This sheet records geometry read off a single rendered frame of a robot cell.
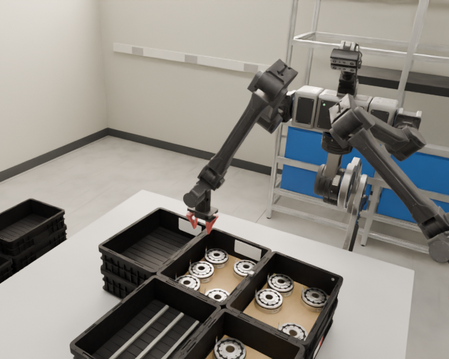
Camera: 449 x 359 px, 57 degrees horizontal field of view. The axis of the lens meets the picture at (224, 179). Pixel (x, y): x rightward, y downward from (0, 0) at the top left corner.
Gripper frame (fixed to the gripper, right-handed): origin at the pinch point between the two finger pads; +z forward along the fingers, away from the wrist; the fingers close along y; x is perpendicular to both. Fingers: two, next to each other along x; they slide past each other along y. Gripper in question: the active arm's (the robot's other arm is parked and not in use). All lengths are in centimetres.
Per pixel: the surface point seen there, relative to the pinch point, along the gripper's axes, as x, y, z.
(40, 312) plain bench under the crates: -40, -49, 36
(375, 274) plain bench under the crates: 62, 60, 36
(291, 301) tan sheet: 7.6, 37.0, 23.0
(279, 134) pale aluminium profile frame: 187, -46, 26
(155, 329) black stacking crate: -31.7, 2.6, 23.1
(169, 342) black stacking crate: -33.8, 10.0, 23.1
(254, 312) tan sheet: -5.6, 27.4, 23.0
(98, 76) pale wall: 244, -304, 30
